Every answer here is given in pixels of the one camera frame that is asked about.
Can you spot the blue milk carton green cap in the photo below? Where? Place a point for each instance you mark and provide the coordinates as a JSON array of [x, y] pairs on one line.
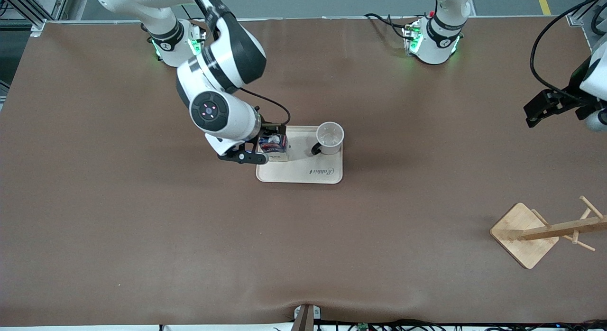
[[274, 145]]

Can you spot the grey metal bracket post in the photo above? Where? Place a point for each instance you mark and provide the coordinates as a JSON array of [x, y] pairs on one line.
[[306, 319]]

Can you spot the wooden mug rack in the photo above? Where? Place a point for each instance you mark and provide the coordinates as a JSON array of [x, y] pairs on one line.
[[521, 236]]

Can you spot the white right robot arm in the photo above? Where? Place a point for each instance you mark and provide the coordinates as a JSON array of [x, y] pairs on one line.
[[213, 110]]

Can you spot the cream tray with bear print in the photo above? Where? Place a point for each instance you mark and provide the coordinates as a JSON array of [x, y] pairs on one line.
[[303, 170]]

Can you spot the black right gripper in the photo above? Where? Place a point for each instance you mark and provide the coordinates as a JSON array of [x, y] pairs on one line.
[[271, 131]]

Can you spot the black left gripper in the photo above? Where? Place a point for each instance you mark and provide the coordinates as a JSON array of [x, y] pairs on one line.
[[565, 100]]

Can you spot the aluminium frame post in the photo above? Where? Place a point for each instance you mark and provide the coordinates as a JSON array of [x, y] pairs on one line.
[[585, 13], [28, 8]]

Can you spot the silver table edge rail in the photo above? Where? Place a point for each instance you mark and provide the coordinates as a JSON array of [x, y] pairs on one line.
[[332, 18]]

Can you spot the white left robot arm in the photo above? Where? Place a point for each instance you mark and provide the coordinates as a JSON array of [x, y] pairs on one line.
[[441, 41]]

